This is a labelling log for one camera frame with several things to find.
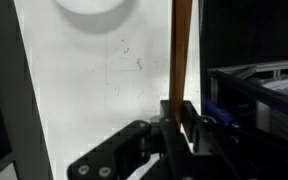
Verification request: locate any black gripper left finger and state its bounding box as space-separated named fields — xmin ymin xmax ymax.
xmin=67 ymin=99 xmax=192 ymax=180

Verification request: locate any white bowl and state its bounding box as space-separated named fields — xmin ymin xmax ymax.
xmin=52 ymin=0 xmax=128 ymax=16

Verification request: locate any wooden spoon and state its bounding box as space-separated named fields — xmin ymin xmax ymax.
xmin=168 ymin=0 xmax=194 ymax=133

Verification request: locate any aluminium frame rack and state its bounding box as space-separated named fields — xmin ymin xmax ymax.
xmin=206 ymin=59 xmax=288 ymax=148

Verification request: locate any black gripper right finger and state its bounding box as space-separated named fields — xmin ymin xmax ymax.
xmin=179 ymin=99 xmax=288 ymax=180

